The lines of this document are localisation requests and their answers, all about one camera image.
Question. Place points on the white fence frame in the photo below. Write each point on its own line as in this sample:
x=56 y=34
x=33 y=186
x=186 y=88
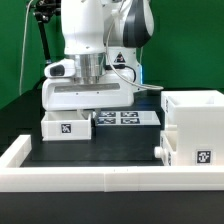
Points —
x=15 y=178

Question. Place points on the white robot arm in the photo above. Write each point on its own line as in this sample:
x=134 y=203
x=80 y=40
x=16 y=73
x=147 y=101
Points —
x=97 y=34

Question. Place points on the black camera stand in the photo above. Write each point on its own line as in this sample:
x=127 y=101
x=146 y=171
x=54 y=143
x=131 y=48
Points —
x=43 y=11

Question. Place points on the marker tag sheet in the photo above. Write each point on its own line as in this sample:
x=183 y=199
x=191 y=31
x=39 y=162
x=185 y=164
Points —
x=127 y=118

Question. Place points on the white drawer cabinet box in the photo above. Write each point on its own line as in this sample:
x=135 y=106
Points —
x=198 y=119

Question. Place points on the white front drawer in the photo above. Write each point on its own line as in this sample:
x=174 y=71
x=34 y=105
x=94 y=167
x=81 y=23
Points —
x=166 y=151

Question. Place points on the white drawer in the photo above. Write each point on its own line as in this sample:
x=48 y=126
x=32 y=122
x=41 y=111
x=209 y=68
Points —
x=65 y=125
x=166 y=151

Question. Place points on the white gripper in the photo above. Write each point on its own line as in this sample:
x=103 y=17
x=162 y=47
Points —
x=64 y=94

